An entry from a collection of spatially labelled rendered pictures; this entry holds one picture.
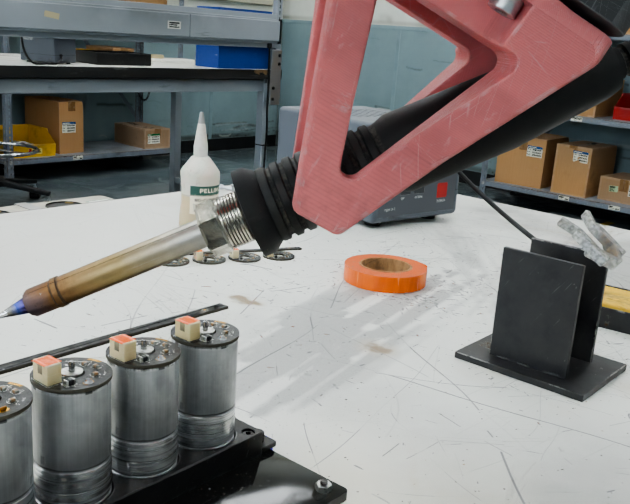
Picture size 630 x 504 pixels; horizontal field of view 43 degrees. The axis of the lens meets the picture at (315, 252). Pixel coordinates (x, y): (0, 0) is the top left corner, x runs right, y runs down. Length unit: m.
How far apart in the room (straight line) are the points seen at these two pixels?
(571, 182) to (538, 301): 4.29
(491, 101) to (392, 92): 5.68
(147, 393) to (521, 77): 0.16
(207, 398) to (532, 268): 0.21
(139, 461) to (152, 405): 0.02
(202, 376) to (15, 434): 0.07
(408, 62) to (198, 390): 5.54
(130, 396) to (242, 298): 0.26
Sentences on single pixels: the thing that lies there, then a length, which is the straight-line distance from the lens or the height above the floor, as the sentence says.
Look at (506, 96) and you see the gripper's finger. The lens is 0.20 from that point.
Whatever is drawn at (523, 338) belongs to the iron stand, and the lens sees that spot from 0.45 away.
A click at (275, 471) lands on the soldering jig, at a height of 0.76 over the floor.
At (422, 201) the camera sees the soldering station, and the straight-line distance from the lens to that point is 0.77.
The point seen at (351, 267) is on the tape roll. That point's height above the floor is 0.76.
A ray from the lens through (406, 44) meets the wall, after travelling 5.82.
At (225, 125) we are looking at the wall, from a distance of 6.25.
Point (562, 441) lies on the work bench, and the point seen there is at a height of 0.75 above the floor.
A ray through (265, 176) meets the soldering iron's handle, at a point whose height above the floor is 0.88.
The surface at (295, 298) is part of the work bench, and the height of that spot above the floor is 0.75.
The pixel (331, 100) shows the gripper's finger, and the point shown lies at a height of 0.91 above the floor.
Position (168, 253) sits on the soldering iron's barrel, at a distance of 0.22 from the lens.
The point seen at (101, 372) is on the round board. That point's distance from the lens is 0.27.
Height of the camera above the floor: 0.92
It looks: 15 degrees down
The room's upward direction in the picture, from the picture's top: 4 degrees clockwise
